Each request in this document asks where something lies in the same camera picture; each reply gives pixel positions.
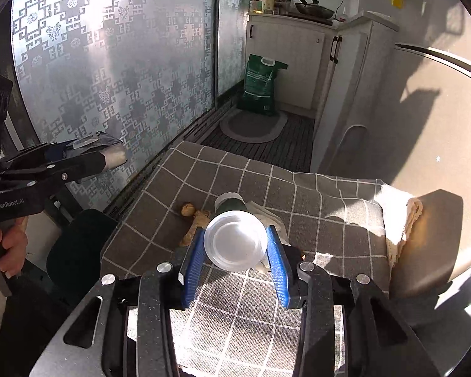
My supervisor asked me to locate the beige lace cloth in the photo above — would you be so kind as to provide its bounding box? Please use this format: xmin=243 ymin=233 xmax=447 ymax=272
xmin=384 ymin=194 xmax=424 ymax=272

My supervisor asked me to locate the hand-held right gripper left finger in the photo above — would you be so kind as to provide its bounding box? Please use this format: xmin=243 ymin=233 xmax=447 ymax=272
xmin=29 ymin=226 xmax=207 ymax=377

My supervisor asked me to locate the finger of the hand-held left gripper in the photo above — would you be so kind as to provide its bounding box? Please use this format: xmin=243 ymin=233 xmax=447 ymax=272
xmin=0 ymin=141 xmax=83 ymax=172
xmin=0 ymin=151 xmax=106 ymax=190

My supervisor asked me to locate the green rice bag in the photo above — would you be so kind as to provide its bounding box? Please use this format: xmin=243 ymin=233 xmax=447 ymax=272
xmin=236 ymin=53 xmax=290 ymax=117

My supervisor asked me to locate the grey checked tablecloth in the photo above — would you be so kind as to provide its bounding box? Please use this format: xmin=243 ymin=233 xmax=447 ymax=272
xmin=101 ymin=141 xmax=392 ymax=376

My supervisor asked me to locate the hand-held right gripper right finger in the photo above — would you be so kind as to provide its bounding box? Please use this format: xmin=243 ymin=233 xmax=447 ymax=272
xmin=265 ymin=226 xmax=442 ymax=377

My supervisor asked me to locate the black cooktop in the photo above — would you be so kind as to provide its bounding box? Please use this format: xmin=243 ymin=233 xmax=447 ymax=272
xmin=286 ymin=11 xmax=335 ymax=22

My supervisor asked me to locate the patterned frosted glass door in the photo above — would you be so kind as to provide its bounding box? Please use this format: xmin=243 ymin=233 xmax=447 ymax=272
xmin=9 ymin=0 xmax=221 ymax=213
xmin=216 ymin=0 xmax=262 ymax=100

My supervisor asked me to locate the brown ginger piece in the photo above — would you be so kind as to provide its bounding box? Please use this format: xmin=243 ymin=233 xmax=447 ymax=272
xmin=180 ymin=202 xmax=211 ymax=246

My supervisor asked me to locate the white leaning board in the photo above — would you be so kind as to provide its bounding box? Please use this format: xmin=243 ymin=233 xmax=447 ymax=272
xmin=338 ymin=123 xmax=368 ymax=174

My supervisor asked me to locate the person's left hand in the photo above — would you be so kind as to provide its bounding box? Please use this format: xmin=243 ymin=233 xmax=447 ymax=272
xmin=0 ymin=216 xmax=29 ymax=280

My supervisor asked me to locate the grey oval floor mat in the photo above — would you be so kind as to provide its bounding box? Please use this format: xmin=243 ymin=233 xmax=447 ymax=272
xmin=219 ymin=107 xmax=288 ymax=144

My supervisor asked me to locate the clear plastic bottle green label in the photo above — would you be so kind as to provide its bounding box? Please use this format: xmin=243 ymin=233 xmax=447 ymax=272
xmin=203 ymin=191 xmax=268 ymax=272

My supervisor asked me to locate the dark green bin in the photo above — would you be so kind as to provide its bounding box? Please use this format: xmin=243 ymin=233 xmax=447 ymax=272
xmin=46 ymin=208 xmax=119 ymax=296

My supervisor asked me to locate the white refrigerator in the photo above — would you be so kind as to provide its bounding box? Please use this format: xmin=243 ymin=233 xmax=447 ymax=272
xmin=388 ymin=0 xmax=471 ymax=315

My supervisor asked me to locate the tall white cabinet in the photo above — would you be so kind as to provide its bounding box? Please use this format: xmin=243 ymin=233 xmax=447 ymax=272
xmin=313 ymin=9 xmax=400 ymax=174

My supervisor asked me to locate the low white cabinet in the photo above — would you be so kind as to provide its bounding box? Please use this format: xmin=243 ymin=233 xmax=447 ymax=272
xmin=245 ymin=11 xmax=335 ymax=113

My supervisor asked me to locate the black frying pan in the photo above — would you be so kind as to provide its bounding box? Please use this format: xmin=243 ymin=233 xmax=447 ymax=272
xmin=290 ymin=0 xmax=336 ymax=20

